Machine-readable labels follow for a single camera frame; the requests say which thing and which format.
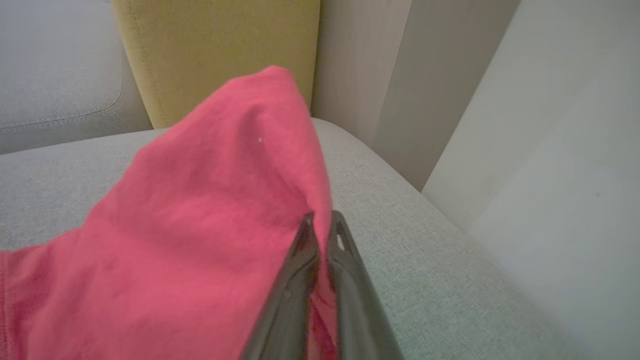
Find yellow fabric sofa section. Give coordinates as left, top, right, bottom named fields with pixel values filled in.
left=110, top=0, right=321, bottom=130

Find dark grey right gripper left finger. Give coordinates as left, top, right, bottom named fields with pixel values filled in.
left=240, top=212, right=321, bottom=360

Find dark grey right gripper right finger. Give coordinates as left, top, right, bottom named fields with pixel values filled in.
left=327, top=210, right=406, bottom=360

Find red shorts with white stripe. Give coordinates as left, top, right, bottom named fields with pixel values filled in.
left=0, top=65, right=342, bottom=360

